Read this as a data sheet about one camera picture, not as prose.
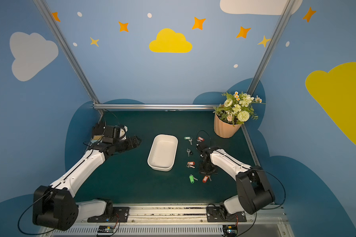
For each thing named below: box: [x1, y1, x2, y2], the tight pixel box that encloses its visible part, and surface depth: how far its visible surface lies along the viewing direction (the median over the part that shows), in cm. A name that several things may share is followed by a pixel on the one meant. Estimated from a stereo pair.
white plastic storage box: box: [147, 134, 179, 172], surface depth 98 cm
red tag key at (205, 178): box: [202, 175, 212, 184], surface depth 86 cm
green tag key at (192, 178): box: [188, 174, 199, 184], surface depth 88 cm
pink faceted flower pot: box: [214, 113, 242, 139], surface depth 100 cm
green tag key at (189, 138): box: [183, 136, 193, 146], surface depth 108 cm
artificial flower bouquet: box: [213, 91, 266, 126], surface depth 87 cm
